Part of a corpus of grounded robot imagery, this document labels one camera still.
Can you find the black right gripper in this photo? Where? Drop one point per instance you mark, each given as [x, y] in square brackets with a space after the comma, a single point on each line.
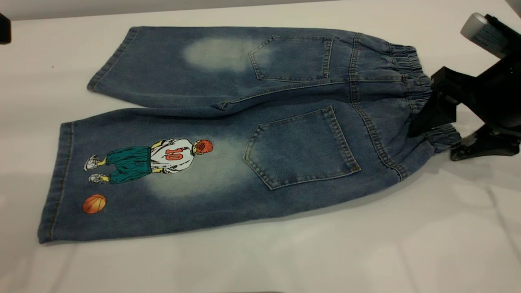
[496, 93]

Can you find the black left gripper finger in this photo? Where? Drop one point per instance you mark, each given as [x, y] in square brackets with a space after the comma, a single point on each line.
[4, 28]

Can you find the blue denim pants basketball print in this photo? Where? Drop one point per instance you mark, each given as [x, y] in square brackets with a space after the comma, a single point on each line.
[285, 142]

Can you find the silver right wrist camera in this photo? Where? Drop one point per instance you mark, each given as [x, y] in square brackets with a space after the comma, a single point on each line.
[478, 29]

